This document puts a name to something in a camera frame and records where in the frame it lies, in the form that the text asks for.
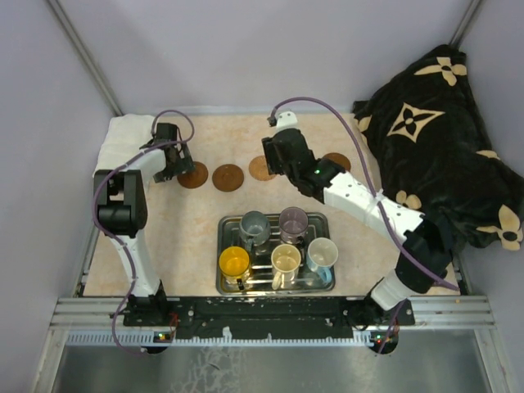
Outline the tan woven coaster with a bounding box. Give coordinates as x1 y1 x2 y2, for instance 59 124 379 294
248 156 276 182

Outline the dark brown wooden coaster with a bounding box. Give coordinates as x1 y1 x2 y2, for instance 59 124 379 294
323 152 351 172

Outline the reddish brown wooden coaster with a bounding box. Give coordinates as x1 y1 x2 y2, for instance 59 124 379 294
212 164 245 192

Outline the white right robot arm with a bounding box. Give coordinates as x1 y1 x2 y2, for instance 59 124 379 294
262 129 453 324

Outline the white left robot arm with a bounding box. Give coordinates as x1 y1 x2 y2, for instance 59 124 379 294
92 123 188 325

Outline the purple translucent cup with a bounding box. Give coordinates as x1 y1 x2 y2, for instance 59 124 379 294
278 206 309 245

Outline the white folded cloth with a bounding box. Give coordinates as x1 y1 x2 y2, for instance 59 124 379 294
93 115 154 173

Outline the grey mug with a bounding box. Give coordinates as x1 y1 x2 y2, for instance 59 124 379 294
239 210 271 252

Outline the white and blue mug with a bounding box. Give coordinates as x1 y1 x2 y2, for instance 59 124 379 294
306 237 339 285

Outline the cream mug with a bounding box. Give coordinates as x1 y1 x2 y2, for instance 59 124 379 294
271 244 302 291

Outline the metal serving tray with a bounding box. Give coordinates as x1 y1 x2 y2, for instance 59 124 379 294
215 210 337 295

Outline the yellow mug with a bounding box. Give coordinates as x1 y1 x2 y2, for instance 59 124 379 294
219 246 251 291

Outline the black floral blanket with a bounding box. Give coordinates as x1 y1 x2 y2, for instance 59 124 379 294
352 44 523 251

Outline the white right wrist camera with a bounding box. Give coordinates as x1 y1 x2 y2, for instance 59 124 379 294
275 111 298 132

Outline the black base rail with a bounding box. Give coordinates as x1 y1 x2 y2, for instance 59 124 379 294
120 296 415 343

